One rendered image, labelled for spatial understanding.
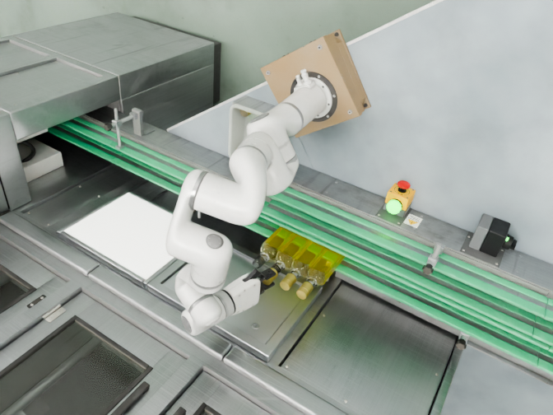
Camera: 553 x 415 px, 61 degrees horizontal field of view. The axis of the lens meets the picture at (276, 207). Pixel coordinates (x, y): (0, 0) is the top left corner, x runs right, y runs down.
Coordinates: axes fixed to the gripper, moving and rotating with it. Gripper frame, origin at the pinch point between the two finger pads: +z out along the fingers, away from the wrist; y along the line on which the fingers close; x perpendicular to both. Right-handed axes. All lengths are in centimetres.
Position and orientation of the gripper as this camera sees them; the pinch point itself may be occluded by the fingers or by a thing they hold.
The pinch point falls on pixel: (267, 278)
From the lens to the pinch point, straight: 142.7
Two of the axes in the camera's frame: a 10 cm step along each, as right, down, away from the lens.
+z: 7.4, -3.4, 5.8
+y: 1.0, -8.0, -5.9
